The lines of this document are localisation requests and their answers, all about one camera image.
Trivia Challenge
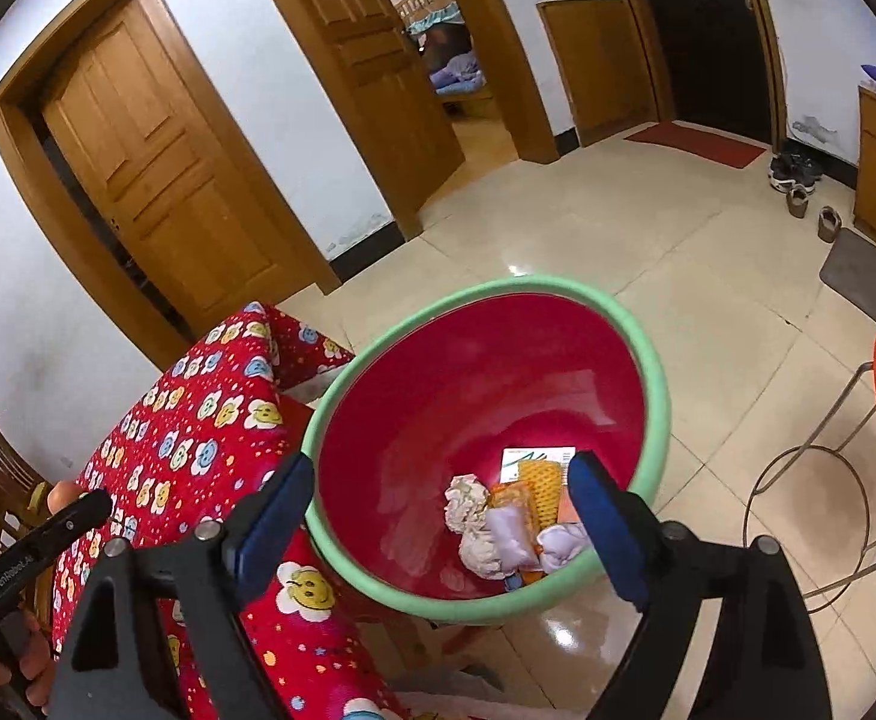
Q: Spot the yellow foam fruit net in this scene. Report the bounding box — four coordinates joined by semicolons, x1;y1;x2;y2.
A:
517;461;568;524

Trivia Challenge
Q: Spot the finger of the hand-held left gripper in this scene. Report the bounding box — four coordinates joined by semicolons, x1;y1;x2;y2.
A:
0;489;113;620

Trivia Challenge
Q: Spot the person's left hand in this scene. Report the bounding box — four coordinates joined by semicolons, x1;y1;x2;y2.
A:
0;607;58;713

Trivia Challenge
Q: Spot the grey floor mat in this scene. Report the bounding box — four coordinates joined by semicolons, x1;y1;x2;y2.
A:
818;227;876;325

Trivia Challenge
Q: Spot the closed wooden panel door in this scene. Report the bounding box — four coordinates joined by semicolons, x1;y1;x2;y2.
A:
0;0;343;368

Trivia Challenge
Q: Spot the white teal medicine box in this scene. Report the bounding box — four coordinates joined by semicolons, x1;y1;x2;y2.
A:
502;446;578;482

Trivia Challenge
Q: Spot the red flower print tablecloth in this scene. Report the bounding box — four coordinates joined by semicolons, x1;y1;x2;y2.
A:
52;302;409;720

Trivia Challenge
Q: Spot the open wooden panel door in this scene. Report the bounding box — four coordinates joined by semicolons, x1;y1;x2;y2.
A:
239;0;467;241

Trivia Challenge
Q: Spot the dark entrance door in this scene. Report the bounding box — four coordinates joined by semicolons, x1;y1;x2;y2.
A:
599;0;788;147

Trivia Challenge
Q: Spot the orange snack packet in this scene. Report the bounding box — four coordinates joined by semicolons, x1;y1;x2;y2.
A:
489;481;533;515

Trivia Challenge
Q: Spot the red doormat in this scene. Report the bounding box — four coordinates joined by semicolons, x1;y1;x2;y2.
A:
623;120;769;170

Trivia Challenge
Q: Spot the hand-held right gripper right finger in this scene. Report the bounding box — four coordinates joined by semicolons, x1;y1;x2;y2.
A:
567;450;833;720

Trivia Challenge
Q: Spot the red basin with green rim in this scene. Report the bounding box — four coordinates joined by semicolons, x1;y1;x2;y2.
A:
304;277;670;625

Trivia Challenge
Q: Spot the white paper ball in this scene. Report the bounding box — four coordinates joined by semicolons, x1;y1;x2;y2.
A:
444;474;493;535
458;529;515;581

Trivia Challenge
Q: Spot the wooden wall panel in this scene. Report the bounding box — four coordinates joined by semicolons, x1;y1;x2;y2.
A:
537;0;662;149

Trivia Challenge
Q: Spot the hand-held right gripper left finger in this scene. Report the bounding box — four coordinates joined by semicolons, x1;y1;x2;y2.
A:
48;452;317;720

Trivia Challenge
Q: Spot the wooden bed with bedding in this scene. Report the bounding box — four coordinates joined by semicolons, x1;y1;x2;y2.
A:
399;4;493;104

